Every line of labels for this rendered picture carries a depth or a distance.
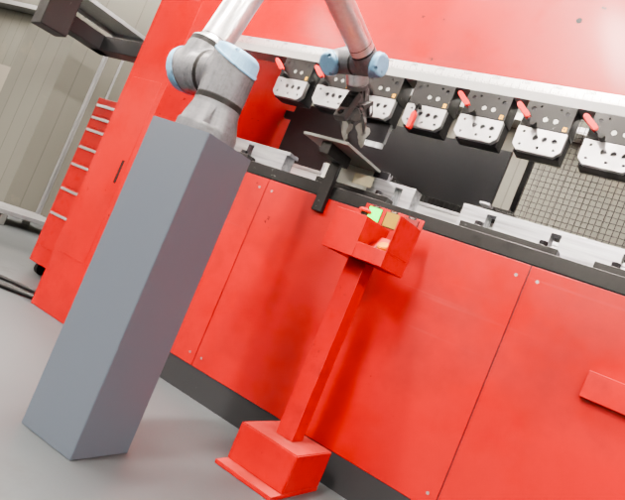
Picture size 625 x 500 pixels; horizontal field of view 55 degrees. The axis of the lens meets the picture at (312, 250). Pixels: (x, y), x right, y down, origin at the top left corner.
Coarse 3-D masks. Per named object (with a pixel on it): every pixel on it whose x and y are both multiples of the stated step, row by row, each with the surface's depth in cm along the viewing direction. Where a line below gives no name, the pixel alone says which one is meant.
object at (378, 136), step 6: (372, 120) 217; (366, 126) 218; (372, 126) 217; (378, 126) 215; (384, 126) 214; (390, 126) 213; (372, 132) 216; (378, 132) 215; (384, 132) 214; (390, 132) 215; (366, 138) 217; (372, 138) 215; (378, 138) 214; (384, 138) 213; (366, 144) 217; (372, 144) 216; (378, 144) 215; (384, 144) 214
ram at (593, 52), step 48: (288, 0) 248; (384, 0) 224; (432, 0) 213; (480, 0) 204; (528, 0) 195; (576, 0) 187; (624, 0) 180; (240, 48) 255; (336, 48) 229; (384, 48) 218; (432, 48) 209; (480, 48) 199; (528, 48) 191; (576, 48) 183; (624, 48) 176; (528, 96) 187
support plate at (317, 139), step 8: (312, 136) 196; (320, 136) 193; (320, 144) 203; (336, 144) 193; (344, 144) 188; (344, 152) 200; (352, 152) 195; (352, 160) 207; (360, 160) 202; (368, 160) 201; (368, 168) 209; (376, 168) 207
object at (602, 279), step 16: (272, 176) 216; (288, 176) 212; (336, 192) 201; (352, 192) 198; (400, 208) 188; (432, 224) 181; (448, 224) 179; (464, 240) 175; (480, 240) 173; (496, 240) 171; (512, 256) 167; (528, 256) 165; (544, 256) 163; (560, 272) 160; (576, 272) 158; (592, 272) 156; (608, 272) 155; (608, 288) 154; (624, 288) 152
